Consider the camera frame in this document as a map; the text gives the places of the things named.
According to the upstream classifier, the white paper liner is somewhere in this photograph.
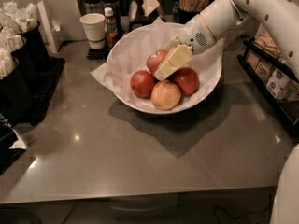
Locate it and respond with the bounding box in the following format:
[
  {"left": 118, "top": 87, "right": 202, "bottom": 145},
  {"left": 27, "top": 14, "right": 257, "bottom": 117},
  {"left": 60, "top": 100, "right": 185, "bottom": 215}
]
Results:
[{"left": 90, "top": 16, "right": 224, "bottom": 108}]

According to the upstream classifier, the black cutlery holder middle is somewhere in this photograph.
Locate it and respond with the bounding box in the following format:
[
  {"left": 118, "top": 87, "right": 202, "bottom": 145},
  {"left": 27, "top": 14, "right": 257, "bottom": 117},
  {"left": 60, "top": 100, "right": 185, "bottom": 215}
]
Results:
[{"left": 1, "top": 27, "right": 37, "bottom": 90}]

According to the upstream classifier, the left red apple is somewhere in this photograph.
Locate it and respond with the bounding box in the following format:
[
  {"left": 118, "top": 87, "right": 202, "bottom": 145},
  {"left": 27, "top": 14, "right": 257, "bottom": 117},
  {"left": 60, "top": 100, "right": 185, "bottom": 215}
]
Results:
[{"left": 130, "top": 70, "right": 156, "bottom": 98}]

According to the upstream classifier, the white paper cup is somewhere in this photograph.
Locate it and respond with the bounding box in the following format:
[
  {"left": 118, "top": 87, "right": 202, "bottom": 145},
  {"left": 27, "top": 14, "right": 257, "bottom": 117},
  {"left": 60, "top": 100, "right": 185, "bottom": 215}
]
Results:
[{"left": 79, "top": 13, "right": 106, "bottom": 49}]

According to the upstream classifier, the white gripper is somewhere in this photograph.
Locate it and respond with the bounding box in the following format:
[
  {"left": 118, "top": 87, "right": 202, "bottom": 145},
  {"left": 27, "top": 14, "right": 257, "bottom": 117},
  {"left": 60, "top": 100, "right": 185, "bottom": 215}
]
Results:
[{"left": 154, "top": 0, "right": 242, "bottom": 81}]

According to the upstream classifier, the small sauce bottle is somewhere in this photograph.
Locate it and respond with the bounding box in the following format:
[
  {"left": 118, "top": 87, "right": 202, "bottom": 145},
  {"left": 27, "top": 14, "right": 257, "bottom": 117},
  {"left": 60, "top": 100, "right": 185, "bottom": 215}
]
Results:
[{"left": 104, "top": 7, "right": 120, "bottom": 49}]

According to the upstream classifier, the black cutlery holder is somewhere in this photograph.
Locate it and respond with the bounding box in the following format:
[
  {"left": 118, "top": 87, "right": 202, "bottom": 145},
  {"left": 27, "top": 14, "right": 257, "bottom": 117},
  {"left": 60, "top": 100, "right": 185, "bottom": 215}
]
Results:
[
  {"left": 0, "top": 57, "right": 33, "bottom": 121},
  {"left": 1, "top": 27, "right": 37, "bottom": 90},
  {"left": 0, "top": 1, "right": 50, "bottom": 65}
]

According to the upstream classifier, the right red apple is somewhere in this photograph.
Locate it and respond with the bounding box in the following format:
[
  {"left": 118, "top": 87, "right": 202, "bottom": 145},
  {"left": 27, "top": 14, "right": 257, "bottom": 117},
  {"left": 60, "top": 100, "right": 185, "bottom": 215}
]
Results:
[{"left": 170, "top": 67, "right": 200, "bottom": 96}]

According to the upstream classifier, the black cutlery holder front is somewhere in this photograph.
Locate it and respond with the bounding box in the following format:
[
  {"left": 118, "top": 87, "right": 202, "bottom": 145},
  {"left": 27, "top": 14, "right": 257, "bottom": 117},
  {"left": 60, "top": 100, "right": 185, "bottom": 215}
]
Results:
[{"left": 0, "top": 57, "right": 33, "bottom": 121}]

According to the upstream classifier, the black napkin holder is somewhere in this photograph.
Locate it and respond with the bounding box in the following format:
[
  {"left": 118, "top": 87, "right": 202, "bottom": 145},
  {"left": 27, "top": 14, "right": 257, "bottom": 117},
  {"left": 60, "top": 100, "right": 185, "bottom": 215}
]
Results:
[{"left": 128, "top": 0, "right": 165, "bottom": 32}]

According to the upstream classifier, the black cup of stir sticks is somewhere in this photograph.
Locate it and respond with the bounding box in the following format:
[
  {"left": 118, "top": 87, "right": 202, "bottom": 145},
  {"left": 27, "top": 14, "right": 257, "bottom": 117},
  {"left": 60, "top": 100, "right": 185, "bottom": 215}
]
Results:
[{"left": 178, "top": 0, "right": 209, "bottom": 24}]

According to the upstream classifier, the yellow front apple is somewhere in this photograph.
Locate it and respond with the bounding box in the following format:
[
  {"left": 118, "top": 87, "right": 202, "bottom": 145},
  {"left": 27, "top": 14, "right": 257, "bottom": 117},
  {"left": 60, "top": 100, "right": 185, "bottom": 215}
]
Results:
[{"left": 151, "top": 79, "right": 181, "bottom": 111}]

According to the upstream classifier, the red apple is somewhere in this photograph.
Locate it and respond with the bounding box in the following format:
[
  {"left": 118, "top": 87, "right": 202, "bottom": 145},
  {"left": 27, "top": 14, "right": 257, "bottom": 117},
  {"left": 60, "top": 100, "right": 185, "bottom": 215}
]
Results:
[
  {"left": 170, "top": 67, "right": 200, "bottom": 96},
  {"left": 130, "top": 70, "right": 156, "bottom": 98},
  {"left": 146, "top": 49, "right": 167, "bottom": 74}
]

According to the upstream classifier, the black cutlery holder back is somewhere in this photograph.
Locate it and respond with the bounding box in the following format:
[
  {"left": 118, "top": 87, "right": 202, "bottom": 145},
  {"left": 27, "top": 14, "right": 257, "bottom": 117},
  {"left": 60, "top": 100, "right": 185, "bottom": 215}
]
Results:
[{"left": 0, "top": 1, "right": 50, "bottom": 65}]

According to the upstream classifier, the black mat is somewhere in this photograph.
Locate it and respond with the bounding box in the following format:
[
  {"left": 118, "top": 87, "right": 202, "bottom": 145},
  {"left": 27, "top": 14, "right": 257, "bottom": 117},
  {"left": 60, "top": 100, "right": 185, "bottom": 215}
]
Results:
[{"left": 11, "top": 58, "right": 65, "bottom": 127}]

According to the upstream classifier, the white bowl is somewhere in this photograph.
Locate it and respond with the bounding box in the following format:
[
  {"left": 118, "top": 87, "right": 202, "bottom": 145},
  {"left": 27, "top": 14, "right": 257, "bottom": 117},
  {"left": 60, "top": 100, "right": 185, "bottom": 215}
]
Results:
[{"left": 106, "top": 22, "right": 223, "bottom": 115}]

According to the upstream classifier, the top red apple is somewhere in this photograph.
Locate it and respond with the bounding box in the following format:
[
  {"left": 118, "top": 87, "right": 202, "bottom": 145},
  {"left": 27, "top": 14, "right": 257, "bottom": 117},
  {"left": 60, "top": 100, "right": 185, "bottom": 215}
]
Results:
[{"left": 146, "top": 49, "right": 167, "bottom": 74}]

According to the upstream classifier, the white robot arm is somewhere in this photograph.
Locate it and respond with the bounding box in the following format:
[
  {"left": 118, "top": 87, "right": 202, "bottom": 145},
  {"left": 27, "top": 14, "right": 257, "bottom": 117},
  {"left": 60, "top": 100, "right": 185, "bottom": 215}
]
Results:
[{"left": 155, "top": 0, "right": 299, "bottom": 224}]

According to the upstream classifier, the black condiment rack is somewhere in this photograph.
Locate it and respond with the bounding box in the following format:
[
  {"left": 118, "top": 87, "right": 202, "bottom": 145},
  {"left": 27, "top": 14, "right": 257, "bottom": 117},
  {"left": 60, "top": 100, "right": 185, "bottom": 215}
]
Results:
[{"left": 236, "top": 31, "right": 299, "bottom": 138}]

